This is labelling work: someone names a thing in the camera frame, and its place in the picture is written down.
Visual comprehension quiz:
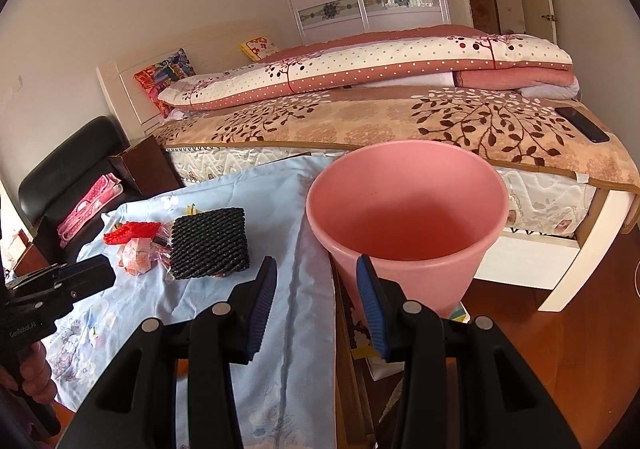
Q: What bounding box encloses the brown leaf print blanket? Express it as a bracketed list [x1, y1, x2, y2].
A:
[152, 86, 640, 190]

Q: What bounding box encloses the black leather chair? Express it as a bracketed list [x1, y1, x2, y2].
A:
[18, 116, 132, 265]

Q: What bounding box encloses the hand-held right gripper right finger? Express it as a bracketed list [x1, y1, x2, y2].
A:
[355, 254, 583, 449]

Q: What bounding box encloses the colourful printed pillow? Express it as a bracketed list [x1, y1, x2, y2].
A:
[133, 48, 197, 118]

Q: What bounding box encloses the black foam net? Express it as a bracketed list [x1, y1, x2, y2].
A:
[167, 207, 251, 281]

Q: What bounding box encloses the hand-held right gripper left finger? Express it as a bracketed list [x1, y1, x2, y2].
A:
[57, 256, 278, 449]

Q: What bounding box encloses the person's left hand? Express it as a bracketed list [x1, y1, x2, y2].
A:
[0, 341, 58, 405]

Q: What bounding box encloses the dark wooden cabinet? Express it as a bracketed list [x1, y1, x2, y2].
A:
[12, 240, 51, 276]

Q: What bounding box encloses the pink folded towel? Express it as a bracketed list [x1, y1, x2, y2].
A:
[56, 173, 124, 248]

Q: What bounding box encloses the black smartphone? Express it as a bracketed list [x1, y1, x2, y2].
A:
[554, 106, 611, 144]

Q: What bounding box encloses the pink plastic bucket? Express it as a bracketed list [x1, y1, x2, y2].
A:
[306, 140, 511, 325]

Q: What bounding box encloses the red foam net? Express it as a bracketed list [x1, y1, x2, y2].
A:
[103, 221, 163, 246]

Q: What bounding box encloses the white bed headboard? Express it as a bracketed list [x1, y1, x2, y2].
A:
[96, 46, 201, 138]

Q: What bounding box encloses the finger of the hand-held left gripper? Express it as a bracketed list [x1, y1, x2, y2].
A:
[56, 255, 108, 274]
[62, 261, 117, 301]

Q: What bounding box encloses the white and red wrapper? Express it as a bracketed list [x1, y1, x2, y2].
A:
[117, 238, 157, 276]

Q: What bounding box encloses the pink polka dot quilt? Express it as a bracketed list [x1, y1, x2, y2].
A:
[157, 24, 581, 112]

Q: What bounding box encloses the yellow flowered pillow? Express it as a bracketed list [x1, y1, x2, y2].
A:
[239, 36, 280, 62]

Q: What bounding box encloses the white quilted mattress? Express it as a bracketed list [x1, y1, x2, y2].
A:
[165, 146, 601, 236]

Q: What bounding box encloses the light blue floral cloth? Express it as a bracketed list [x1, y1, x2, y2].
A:
[47, 156, 341, 449]

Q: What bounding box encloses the white bed frame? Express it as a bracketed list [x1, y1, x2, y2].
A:
[475, 184, 637, 313]

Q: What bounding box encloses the dark wooden nightstand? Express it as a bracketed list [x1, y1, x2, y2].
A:
[109, 135, 184, 204]

